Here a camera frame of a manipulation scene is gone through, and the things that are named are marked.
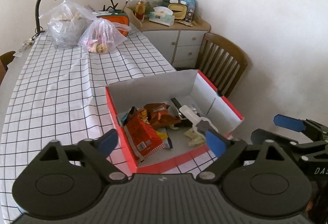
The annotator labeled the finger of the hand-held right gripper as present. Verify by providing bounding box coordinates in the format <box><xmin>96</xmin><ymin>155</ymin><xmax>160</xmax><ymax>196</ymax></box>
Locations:
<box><xmin>251</xmin><ymin>129</ymin><xmax>301</xmax><ymax>154</ymax></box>
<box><xmin>274</xmin><ymin>114</ymin><xmax>328</xmax><ymax>145</ymax></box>

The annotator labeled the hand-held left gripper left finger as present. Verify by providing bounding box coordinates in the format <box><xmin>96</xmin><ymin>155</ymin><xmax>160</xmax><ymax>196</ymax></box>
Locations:
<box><xmin>34</xmin><ymin>129</ymin><xmax>129</xmax><ymax>185</ymax></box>

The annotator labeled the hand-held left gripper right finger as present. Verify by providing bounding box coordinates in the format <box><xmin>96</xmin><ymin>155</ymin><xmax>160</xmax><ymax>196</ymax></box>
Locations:
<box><xmin>196</xmin><ymin>130</ymin><xmax>289</xmax><ymax>185</ymax></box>

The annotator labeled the pale white snack packet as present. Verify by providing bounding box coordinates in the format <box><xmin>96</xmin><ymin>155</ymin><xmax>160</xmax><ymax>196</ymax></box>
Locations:
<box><xmin>183</xmin><ymin>128</ymin><xmax>207</xmax><ymax>147</ymax></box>

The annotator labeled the orange red chip bag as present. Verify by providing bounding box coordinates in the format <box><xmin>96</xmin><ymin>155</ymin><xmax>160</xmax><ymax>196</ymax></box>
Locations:
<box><xmin>123</xmin><ymin>107</ymin><xmax>165</xmax><ymax>164</ymax></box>

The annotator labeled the clear snack stick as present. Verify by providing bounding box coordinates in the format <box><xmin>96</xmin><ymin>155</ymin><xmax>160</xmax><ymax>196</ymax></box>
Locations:
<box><xmin>179</xmin><ymin>105</ymin><xmax>219</xmax><ymax>137</ymax></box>

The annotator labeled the black snack packet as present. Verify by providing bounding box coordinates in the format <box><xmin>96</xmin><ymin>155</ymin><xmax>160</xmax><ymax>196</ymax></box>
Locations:
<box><xmin>170</xmin><ymin>97</ymin><xmax>191</xmax><ymax>127</ymax></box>

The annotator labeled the dark red chip bag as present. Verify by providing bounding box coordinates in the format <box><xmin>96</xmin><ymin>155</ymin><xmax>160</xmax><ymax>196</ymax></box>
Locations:
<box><xmin>144</xmin><ymin>103</ymin><xmax>182</xmax><ymax>128</ymax></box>

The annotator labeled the red cardboard box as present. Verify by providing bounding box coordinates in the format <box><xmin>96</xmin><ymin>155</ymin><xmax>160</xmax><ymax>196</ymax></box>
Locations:
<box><xmin>105</xmin><ymin>69</ymin><xmax>244</xmax><ymax>174</ymax></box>

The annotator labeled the checkered white tablecloth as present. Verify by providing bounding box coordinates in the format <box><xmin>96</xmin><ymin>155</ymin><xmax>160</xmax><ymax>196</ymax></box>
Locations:
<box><xmin>0</xmin><ymin>23</ymin><xmax>218</xmax><ymax>224</ymax></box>

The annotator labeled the wooden slatted chair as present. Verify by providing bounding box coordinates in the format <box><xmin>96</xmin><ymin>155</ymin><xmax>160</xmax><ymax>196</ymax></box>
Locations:
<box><xmin>195</xmin><ymin>33</ymin><xmax>248</xmax><ymax>98</ymax></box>

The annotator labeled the white corner cabinet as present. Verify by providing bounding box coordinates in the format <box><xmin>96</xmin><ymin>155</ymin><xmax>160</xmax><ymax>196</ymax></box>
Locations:
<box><xmin>124</xmin><ymin>7</ymin><xmax>211</xmax><ymax>68</ymax></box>

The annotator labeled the pink clear plastic bag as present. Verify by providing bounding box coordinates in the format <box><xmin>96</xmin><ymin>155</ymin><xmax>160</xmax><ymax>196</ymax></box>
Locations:
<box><xmin>77</xmin><ymin>19</ymin><xmax>132</xmax><ymax>55</ymax></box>

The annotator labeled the large clear plastic bag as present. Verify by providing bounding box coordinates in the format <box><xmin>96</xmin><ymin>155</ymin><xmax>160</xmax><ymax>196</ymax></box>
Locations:
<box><xmin>47</xmin><ymin>0</ymin><xmax>96</xmax><ymax>49</ymax></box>

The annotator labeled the orange container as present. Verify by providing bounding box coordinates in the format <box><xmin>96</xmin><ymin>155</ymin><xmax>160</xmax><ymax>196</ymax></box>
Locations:
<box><xmin>96</xmin><ymin>12</ymin><xmax>131</xmax><ymax>37</ymax></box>

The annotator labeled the white power strip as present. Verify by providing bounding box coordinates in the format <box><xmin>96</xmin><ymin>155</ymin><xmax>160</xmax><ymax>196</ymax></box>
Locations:
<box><xmin>14</xmin><ymin>37</ymin><xmax>35</xmax><ymax>56</ymax></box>

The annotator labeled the green white tissue box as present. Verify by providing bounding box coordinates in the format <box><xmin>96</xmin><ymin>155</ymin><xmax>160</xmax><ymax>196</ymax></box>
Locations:
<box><xmin>149</xmin><ymin>6</ymin><xmax>175</xmax><ymax>26</ymax></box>

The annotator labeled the black branch ornament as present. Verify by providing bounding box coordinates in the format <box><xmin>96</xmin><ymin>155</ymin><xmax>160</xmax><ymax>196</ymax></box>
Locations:
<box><xmin>102</xmin><ymin>0</ymin><xmax>119</xmax><ymax>12</ymax></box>

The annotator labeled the amber liquid bottle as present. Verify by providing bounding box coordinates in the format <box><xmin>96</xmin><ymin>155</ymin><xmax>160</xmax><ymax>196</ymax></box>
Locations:
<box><xmin>135</xmin><ymin>0</ymin><xmax>146</xmax><ymax>23</ymax></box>

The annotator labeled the blue patterned package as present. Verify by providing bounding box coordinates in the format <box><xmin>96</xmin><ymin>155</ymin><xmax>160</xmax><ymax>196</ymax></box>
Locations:
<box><xmin>183</xmin><ymin>0</ymin><xmax>198</xmax><ymax>23</ymax></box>

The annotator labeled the yellow tissue holder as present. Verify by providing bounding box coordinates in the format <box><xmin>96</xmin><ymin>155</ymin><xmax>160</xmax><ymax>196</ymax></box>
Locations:
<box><xmin>168</xmin><ymin>3</ymin><xmax>189</xmax><ymax>21</ymax></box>

